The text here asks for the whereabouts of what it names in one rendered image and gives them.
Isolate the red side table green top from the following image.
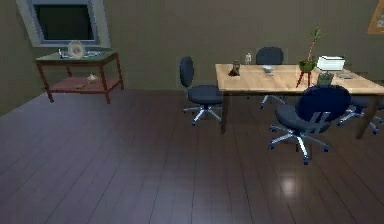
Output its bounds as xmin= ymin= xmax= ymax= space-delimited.
xmin=35 ymin=50 xmax=125 ymax=105

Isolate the green plant in red stand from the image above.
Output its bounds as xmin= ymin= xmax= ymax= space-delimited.
xmin=295 ymin=25 xmax=324 ymax=89

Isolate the light wooden table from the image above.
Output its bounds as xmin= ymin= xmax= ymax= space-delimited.
xmin=214 ymin=63 xmax=384 ymax=140

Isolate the white round plate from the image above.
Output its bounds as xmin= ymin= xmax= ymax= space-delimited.
xmin=67 ymin=40 xmax=87 ymax=60

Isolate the dark blue office chair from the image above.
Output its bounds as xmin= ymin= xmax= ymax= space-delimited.
xmin=179 ymin=55 xmax=224 ymax=127
xmin=255 ymin=46 xmax=287 ymax=110
xmin=337 ymin=96 xmax=384 ymax=136
xmin=268 ymin=84 xmax=352 ymax=166

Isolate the dark brown statuette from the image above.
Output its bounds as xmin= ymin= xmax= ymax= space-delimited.
xmin=228 ymin=59 xmax=242 ymax=78

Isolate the orange framed wall picture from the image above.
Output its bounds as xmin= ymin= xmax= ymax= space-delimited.
xmin=367 ymin=0 xmax=384 ymax=35

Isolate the grey framed window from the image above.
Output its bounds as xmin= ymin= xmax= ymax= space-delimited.
xmin=15 ymin=0 xmax=112 ymax=48

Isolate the grey green mug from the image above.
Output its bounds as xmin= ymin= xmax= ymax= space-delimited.
xmin=316 ymin=72 xmax=335 ymax=87

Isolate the white box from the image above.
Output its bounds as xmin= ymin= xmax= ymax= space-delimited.
xmin=316 ymin=55 xmax=346 ymax=72

